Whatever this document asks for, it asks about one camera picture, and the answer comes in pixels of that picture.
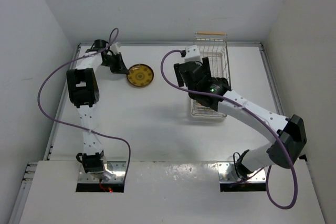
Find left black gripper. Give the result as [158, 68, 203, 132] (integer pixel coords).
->
[101, 52, 129, 74]

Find yellow patterned plate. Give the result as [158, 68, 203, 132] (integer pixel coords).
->
[127, 63, 154, 88]

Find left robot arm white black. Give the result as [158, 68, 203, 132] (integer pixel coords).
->
[66, 39, 129, 181]

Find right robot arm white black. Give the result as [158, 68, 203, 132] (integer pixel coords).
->
[174, 58, 307, 178]

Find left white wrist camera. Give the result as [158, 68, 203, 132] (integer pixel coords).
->
[108, 42, 120, 55]

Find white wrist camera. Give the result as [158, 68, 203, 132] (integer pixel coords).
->
[180, 45, 202, 62]
[108, 42, 120, 55]

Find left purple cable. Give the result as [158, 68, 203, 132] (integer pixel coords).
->
[37, 27, 131, 180]

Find purple cable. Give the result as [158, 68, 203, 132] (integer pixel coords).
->
[37, 27, 131, 180]
[160, 49, 297, 210]

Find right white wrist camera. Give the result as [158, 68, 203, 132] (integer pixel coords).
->
[180, 45, 202, 62]

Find wire dish rack wooden handles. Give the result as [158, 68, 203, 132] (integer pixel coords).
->
[190, 31, 235, 118]

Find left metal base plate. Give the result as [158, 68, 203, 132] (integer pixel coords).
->
[77, 161, 126, 184]

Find metal base plate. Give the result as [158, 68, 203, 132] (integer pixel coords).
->
[77, 161, 126, 184]
[217, 162, 266, 184]

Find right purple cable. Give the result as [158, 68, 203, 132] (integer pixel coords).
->
[160, 49, 297, 210]

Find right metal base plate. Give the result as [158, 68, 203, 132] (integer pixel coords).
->
[217, 162, 266, 184]

